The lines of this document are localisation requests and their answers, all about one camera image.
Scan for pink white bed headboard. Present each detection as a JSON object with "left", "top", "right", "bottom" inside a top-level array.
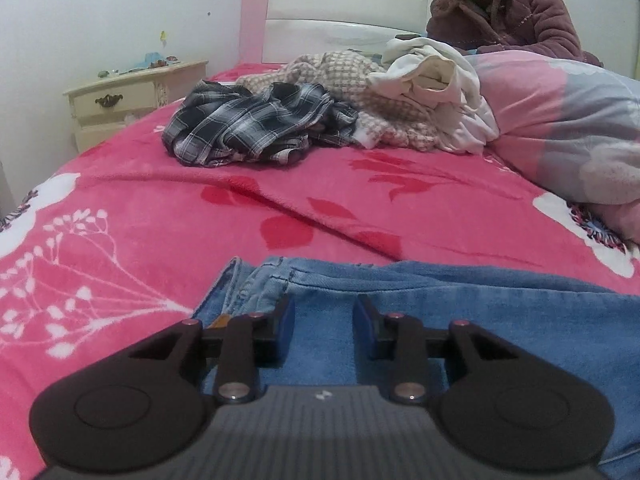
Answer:
[{"left": 241, "top": 0, "right": 443, "bottom": 65}]

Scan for blue denim jeans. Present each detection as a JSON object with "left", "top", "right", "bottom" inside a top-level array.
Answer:
[{"left": 192, "top": 256, "right": 640, "bottom": 471}]

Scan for white garment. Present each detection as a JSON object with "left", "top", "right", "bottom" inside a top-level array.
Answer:
[{"left": 367, "top": 36, "right": 501, "bottom": 156}]

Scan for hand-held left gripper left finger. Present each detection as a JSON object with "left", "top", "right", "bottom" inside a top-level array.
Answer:
[{"left": 127, "top": 294, "right": 296, "bottom": 405}]

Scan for pink floral bed blanket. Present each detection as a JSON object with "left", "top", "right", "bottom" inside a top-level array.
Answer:
[{"left": 0, "top": 57, "right": 640, "bottom": 480}]

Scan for beige knit sweater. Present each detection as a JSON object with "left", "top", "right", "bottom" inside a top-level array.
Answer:
[{"left": 235, "top": 50, "right": 451, "bottom": 153}]

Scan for cream nightstand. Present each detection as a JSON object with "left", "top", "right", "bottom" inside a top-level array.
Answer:
[{"left": 62, "top": 60, "right": 208, "bottom": 153}]

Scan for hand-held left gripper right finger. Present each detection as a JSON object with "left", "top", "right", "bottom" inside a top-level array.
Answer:
[{"left": 352, "top": 294, "right": 518, "bottom": 405}]

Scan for black white plaid shirt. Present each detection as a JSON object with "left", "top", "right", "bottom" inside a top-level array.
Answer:
[{"left": 162, "top": 80, "right": 361, "bottom": 167}]

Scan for pink grey duvet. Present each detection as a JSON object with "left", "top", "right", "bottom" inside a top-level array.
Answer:
[{"left": 470, "top": 50, "right": 640, "bottom": 246}]

